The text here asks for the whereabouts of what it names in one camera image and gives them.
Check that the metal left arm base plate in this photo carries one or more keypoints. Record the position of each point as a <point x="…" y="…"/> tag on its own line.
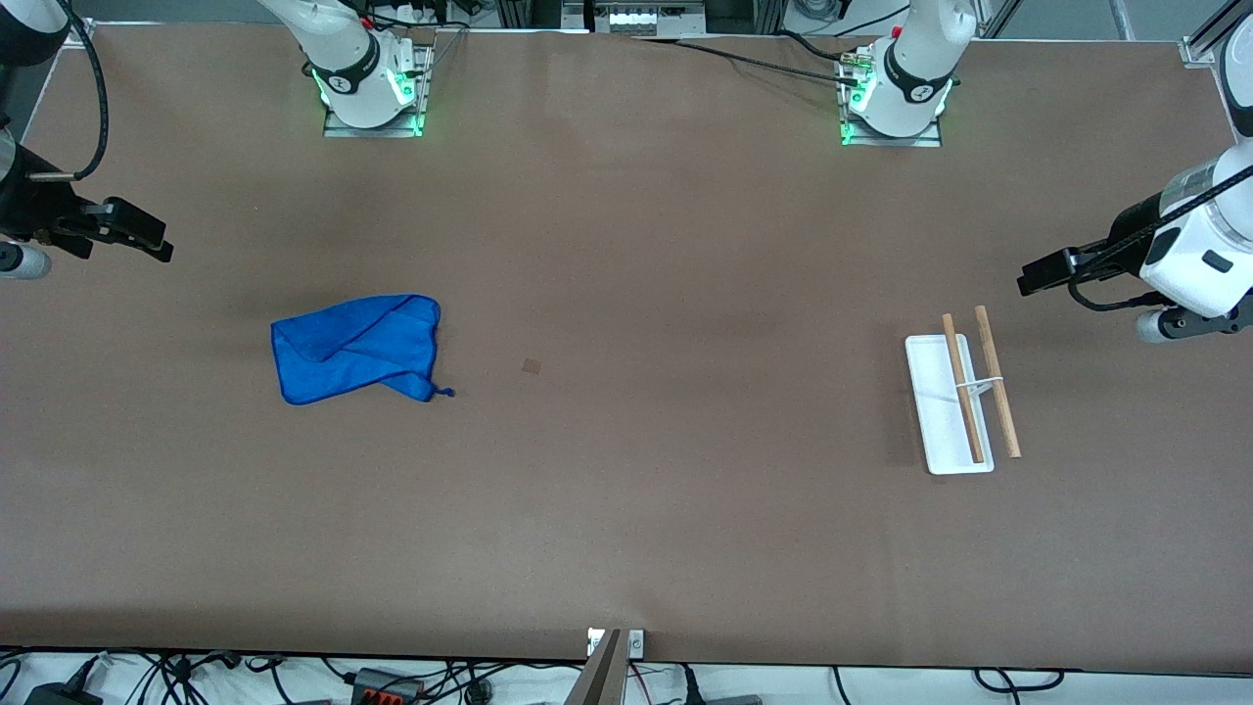
<point x="896" y="141"/>

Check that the small metal edge bracket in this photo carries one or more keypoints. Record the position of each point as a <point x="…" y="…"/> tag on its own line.
<point x="636" y="643"/>

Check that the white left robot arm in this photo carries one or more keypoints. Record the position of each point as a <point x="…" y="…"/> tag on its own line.
<point x="920" y="69"/>

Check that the metal corner bracket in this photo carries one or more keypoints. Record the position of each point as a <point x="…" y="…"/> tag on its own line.
<point x="1199" y="54"/>

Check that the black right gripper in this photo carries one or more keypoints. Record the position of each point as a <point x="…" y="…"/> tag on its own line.
<point x="29" y="204"/>

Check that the grey power strip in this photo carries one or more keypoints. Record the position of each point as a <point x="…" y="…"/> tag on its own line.
<point x="636" y="18"/>

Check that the black box with orange connectors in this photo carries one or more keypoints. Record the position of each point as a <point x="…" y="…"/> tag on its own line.
<point x="387" y="687"/>

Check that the aluminium frame profile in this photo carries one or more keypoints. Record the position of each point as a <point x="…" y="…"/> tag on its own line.
<point x="1224" y="24"/>

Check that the grey camera post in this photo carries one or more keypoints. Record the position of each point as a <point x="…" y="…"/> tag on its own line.
<point x="599" y="681"/>

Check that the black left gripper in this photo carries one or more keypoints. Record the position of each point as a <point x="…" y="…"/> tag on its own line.
<point x="1133" y="224"/>

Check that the white rack with wooden bars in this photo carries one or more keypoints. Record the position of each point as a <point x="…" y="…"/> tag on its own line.
<point x="940" y="411"/>

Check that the black power adapter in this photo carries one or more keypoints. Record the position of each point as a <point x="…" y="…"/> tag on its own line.
<point x="59" y="695"/>

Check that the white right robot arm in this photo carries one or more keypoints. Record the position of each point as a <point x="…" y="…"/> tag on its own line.
<point x="352" y="59"/>

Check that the blue microfibre towel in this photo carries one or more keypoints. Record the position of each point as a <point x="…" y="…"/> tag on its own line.
<point x="343" y="352"/>

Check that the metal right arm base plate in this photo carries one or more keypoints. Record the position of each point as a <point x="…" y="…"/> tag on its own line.
<point x="377" y="130"/>

